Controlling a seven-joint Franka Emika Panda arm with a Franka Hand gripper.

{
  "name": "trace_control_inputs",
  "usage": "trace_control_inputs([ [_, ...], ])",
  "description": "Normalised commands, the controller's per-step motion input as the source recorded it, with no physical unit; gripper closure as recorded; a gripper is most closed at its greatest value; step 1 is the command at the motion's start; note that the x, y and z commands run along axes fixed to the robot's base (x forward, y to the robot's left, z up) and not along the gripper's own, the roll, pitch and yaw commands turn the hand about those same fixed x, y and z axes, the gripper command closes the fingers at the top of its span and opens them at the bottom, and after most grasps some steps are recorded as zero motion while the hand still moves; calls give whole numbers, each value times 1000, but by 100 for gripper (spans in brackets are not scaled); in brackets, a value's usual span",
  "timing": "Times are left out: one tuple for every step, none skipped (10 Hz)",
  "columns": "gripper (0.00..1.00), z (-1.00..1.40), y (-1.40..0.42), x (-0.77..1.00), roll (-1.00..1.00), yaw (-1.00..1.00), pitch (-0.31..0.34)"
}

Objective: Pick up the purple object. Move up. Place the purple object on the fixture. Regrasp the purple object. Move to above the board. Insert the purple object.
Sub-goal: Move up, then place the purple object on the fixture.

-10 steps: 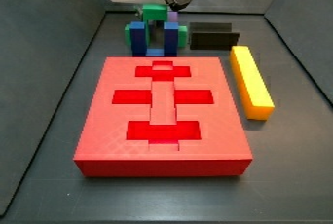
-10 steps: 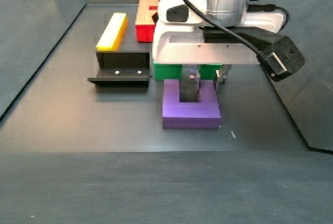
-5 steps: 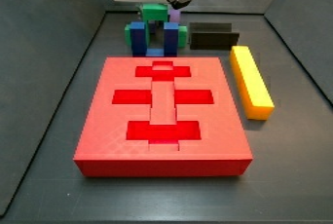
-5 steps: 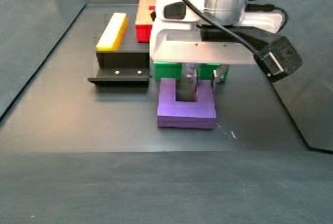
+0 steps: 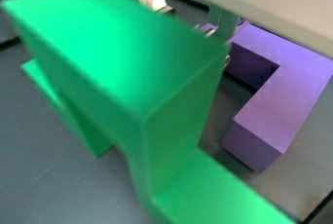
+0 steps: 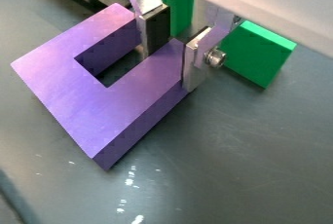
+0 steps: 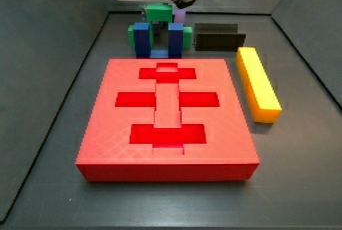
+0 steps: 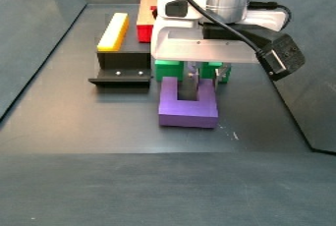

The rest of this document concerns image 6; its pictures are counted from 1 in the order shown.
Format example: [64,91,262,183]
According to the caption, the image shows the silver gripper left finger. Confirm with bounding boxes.
[129,0,170,56]

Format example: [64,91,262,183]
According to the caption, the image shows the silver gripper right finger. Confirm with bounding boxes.
[182,0,245,92]

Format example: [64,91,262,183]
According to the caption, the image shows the purple U-shaped block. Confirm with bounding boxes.
[12,3,187,169]

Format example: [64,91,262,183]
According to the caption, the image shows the green stepped arch block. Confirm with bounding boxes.
[163,0,296,88]

